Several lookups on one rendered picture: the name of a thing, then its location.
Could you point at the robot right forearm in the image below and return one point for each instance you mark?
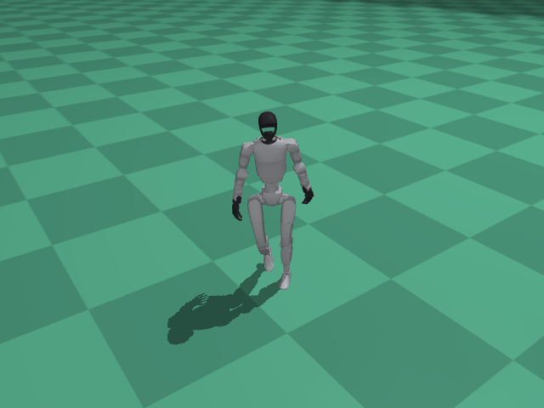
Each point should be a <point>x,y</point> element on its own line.
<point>238,188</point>

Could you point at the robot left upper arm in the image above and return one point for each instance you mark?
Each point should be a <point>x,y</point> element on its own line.
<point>292,147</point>

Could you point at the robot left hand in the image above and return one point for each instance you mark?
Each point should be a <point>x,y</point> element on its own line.
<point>308,195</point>

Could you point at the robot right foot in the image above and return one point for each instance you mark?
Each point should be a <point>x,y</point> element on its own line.
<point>268,261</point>

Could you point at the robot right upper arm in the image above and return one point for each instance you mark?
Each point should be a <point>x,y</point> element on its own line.
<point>246,152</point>

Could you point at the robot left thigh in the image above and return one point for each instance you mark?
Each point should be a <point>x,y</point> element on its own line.
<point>288,209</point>

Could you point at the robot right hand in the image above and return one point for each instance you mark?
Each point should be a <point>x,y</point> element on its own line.
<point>235,208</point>

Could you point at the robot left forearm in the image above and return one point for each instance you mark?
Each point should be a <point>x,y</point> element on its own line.
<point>304,180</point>

